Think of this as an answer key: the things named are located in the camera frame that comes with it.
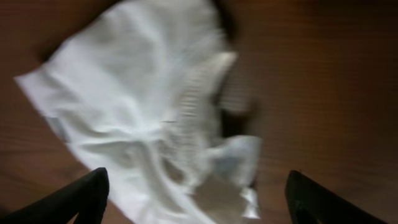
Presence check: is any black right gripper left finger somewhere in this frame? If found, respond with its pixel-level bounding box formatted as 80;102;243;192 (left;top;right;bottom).
1;167;109;224

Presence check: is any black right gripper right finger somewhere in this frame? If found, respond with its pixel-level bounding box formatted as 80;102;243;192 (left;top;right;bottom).
285;170;386;224

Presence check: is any white printed t-shirt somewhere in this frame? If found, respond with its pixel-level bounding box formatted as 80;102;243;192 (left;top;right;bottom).
16;0;261;224

